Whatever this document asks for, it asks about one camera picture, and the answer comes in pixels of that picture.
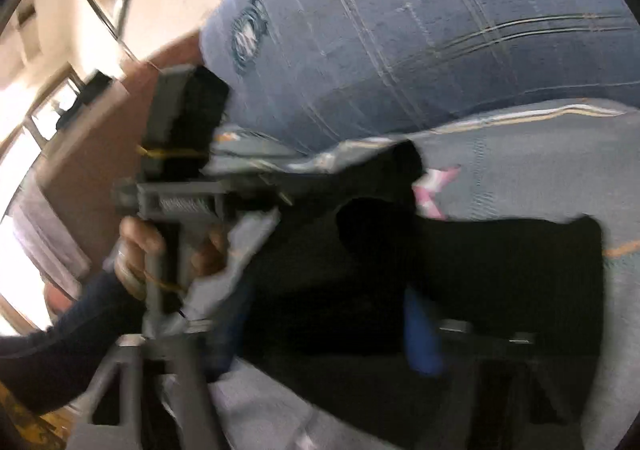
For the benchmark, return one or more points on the person's left hand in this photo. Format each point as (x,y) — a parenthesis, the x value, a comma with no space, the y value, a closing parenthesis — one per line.
(137,250)

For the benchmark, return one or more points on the brown headboard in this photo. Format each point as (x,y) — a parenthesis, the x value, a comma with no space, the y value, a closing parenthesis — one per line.
(85,180)

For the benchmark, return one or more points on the light curtain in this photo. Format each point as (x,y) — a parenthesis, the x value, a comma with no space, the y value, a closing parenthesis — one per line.
(47,245)

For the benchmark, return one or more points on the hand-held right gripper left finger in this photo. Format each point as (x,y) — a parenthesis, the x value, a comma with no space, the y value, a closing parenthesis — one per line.
(229,337)

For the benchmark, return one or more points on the window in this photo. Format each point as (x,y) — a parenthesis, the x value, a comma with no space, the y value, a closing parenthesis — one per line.
(30,149)

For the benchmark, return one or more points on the blue plaid pillow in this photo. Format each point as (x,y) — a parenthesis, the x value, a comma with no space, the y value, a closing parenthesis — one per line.
(400,39)

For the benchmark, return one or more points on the grey plaid star bed sheet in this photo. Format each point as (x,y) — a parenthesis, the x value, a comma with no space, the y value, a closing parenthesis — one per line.
(525,169)

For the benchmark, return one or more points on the dark object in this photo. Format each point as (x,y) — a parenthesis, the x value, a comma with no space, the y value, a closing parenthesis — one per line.
(82,99)

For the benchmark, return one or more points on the person's left forearm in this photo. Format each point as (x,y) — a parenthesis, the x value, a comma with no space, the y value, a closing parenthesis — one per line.
(60,350)

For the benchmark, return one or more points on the black pants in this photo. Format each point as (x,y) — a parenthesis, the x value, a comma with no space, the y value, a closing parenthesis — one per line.
(500,270)

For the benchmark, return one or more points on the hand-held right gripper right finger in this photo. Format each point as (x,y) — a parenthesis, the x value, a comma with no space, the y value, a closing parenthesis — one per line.
(422,335)

